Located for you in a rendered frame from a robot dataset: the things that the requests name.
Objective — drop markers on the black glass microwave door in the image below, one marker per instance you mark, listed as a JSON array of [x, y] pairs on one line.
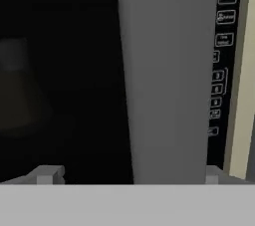
[[76, 80]]

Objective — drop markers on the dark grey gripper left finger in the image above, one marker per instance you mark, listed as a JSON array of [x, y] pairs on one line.
[[46, 174]]

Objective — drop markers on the black microwave oven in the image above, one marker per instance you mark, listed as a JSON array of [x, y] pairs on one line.
[[229, 60]]

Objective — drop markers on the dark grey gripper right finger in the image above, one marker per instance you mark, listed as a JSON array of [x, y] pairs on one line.
[[212, 175]]

